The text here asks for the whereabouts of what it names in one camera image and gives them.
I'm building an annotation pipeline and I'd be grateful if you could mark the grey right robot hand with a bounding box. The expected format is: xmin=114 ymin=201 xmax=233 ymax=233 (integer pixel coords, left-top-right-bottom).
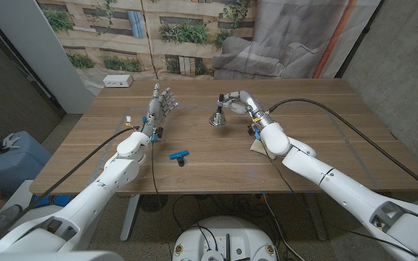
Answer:
xmin=218 ymin=90 xmax=274 ymax=128

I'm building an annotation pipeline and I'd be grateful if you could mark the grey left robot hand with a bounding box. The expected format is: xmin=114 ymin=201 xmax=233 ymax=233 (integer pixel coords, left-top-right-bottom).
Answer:
xmin=139 ymin=83 xmax=179 ymax=136

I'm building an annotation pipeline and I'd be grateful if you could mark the silver bell with black handle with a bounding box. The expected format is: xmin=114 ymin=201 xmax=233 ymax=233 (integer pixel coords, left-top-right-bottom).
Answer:
xmin=208 ymin=94 xmax=228 ymax=128

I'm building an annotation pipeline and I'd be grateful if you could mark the pale yellow sponge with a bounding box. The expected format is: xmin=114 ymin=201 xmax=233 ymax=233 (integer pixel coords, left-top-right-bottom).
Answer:
xmin=250 ymin=139 xmax=279 ymax=160

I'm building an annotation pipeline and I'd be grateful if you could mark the blue and black paper clip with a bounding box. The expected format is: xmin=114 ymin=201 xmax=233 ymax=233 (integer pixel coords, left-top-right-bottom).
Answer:
xmin=168 ymin=149 xmax=190 ymax=167

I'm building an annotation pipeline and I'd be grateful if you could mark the white power strip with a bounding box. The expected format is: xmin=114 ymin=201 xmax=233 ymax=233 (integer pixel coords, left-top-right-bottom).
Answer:
xmin=102 ymin=74 xmax=134 ymax=88

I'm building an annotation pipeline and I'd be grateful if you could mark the printed fabric backdrop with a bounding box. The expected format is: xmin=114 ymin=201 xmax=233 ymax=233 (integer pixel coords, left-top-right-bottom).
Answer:
xmin=36 ymin=0 xmax=382 ymax=96

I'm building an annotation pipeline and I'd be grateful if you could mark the round black floor fixture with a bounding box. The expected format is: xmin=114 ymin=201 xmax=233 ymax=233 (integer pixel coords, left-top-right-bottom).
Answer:
xmin=139 ymin=194 xmax=169 ymax=213

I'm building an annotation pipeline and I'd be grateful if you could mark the white table leg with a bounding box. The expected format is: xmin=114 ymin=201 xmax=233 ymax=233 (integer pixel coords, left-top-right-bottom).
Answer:
xmin=120 ymin=194 xmax=141 ymax=242

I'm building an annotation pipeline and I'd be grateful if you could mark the white pillar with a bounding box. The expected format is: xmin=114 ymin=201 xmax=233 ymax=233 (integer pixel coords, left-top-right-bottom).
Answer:
xmin=0 ymin=0 xmax=96 ymax=115

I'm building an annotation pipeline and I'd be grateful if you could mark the white robot torso base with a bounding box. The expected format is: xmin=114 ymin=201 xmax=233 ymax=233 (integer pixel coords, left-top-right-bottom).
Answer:
xmin=171 ymin=215 xmax=278 ymax=261

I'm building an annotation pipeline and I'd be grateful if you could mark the grey table leg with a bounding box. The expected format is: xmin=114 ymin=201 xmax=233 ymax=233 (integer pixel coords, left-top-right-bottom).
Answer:
xmin=303 ymin=191 xmax=329 ymax=242

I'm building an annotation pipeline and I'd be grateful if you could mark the white tool on case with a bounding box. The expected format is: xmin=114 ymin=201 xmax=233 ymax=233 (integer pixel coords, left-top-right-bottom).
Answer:
xmin=1 ymin=132 xmax=23 ymax=149

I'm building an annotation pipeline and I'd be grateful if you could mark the blue plastic case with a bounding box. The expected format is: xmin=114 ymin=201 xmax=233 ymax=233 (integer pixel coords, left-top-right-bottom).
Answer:
xmin=0 ymin=130 xmax=53 ymax=196

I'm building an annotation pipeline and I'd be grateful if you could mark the small white connector with wires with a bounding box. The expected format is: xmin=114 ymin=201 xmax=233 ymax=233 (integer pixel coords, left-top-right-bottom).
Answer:
xmin=125 ymin=115 xmax=139 ymax=131

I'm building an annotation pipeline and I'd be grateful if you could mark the thin black left wrist cable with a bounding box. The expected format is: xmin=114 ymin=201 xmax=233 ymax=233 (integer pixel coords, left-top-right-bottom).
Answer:
xmin=150 ymin=139 xmax=161 ymax=199

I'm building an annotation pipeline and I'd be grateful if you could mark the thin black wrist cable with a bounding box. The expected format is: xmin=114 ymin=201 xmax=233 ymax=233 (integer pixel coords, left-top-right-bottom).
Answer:
xmin=150 ymin=139 xmax=161 ymax=199
xmin=261 ymin=140 xmax=418 ymax=257

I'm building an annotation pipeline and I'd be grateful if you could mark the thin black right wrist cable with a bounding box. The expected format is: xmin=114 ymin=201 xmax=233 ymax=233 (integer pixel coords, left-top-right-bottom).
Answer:
xmin=261 ymin=140 xmax=418 ymax=257

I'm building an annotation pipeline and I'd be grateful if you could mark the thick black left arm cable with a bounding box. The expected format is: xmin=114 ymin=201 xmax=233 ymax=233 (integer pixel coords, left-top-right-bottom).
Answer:
xmin=0 ymin=125 xmax=141 ymax=249

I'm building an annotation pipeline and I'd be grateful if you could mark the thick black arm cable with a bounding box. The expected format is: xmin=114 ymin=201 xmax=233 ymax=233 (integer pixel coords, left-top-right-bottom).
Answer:
xmin=268 ymin=98 xmax=418 ymax=202
xmin=0 ymin=125 xmax=141 ymax=249

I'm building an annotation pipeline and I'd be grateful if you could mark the grey floor cable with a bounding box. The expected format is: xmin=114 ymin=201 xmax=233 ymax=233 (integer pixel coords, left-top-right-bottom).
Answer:
xmin=262 ymin=194 xmax=298 ymax=261

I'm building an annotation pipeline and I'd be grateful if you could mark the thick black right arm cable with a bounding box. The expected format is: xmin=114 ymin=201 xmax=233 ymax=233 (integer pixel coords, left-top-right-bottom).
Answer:
xmin=268 ymin=98 xmax=418 ymax=202

